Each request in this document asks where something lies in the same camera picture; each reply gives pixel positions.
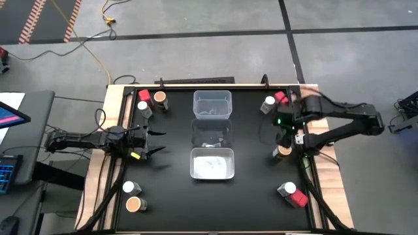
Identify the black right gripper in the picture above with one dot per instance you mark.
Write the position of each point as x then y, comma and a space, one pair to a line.
287, 136

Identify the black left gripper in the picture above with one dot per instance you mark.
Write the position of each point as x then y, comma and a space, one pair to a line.
138, 138

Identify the brown lid spice jar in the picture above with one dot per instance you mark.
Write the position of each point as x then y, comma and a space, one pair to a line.
160, 97
284, 151
133, 204

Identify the white lid spice jar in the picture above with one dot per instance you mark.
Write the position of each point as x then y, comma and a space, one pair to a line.
128, 186
289, 187
269, 100
142, 105

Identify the red lid spice jar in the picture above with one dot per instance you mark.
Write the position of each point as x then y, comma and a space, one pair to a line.
144, 95
280, 96
298, 198

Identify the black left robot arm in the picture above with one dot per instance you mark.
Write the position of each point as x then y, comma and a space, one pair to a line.
81, 140

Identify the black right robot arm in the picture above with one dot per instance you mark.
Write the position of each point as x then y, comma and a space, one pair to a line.
343, 112

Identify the yellow tape tag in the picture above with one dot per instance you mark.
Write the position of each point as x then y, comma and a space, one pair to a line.
135, 155

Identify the clear plastic bin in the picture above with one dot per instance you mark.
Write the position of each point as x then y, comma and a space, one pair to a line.
212, 134
212, 107

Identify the black table clamp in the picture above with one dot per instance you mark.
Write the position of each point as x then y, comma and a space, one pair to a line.
265, 81
161, 83

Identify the white plastic bin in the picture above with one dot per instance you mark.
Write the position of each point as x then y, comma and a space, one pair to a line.
212, 164

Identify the long black power strip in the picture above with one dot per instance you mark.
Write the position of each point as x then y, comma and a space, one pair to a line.
196, 80

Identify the black desk beam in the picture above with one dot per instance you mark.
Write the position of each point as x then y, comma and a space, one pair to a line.
58, 176

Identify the laptop computer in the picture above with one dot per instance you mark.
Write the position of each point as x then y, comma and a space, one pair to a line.
36, 111

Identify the angled computer monitor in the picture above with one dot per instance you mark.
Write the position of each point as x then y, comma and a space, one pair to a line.
9, 115

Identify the backlit computer keyboard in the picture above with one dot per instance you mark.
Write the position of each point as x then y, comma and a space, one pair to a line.
8, 174

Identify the white paper sheet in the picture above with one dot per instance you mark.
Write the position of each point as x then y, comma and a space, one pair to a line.
11, 98

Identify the black orange striped floor mat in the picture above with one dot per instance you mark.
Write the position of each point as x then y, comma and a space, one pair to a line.
55, 19

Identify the black computer mouse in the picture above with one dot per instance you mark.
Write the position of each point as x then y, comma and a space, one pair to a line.
9, 225

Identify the red and black device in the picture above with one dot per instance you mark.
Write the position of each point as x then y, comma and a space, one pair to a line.
3, 53

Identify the silver metal mounting bracket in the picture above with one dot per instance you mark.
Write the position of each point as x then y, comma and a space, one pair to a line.
299, 139

